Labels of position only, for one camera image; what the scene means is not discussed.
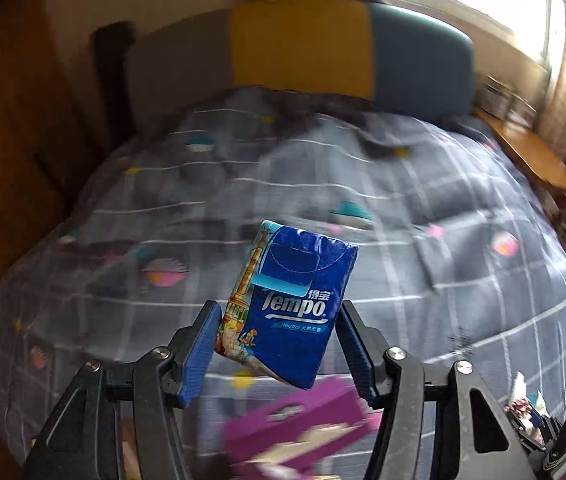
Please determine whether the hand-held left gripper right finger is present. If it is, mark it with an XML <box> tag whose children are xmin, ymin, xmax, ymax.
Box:
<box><xmin>335</xmin><ymin>300</ymin><xmax>536</xmax><ymax>480</ymax></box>

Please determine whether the window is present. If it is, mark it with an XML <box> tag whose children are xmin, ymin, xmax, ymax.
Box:
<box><xmin>393</xmin><ymin>0</ymin><xmax>566</xmax><ymax>68</ymax></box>

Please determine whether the purple cardboard box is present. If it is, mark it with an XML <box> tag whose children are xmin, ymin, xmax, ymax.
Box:
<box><xmin>220</xmin><ymin>375</ymin><xmax>384</xmax><ymax>480</ymax></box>

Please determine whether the blue tissue packet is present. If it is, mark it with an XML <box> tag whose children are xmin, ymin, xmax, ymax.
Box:
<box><xmin>213</xmin><ymin>219</ymin><xmax>360</xmax><ymax>391</ymax></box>

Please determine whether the wooden desk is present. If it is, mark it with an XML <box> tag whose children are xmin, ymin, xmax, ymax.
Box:
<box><xmin>473</xmin><ymin>107</ymin><xmax>566</xmax><ymax>196</ymax></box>

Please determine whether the grey checked printed bedspread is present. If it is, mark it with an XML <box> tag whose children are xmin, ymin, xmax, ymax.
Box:
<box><xmin>0</xmin><ymin>85</ymin><xmax>566</xmax><ymax>480</ymax></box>

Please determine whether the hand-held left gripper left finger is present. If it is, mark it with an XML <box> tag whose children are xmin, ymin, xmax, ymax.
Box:
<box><xmin>23</xmin><ymin>300</ymin><xmax>223</xmax><ymax>480</ymax></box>

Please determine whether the grey yellow blue headboard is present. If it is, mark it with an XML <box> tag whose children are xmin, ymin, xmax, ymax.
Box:
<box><xmin>123</xmin><ymin>0</ymin><xmax>476</xmax><ymax>126</ymax></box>

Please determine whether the dark wooden post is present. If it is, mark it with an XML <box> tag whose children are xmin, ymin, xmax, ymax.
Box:
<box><xmin>92</xmin><ymin>21</ymin><xmax>136</xmax><ymax>146</ymax></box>

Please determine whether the white kitchen appliance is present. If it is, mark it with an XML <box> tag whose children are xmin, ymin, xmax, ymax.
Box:
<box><xmin>478</xmin><ymin>77</ymin><xmax>514</xmax><ymax>113</ymax></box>

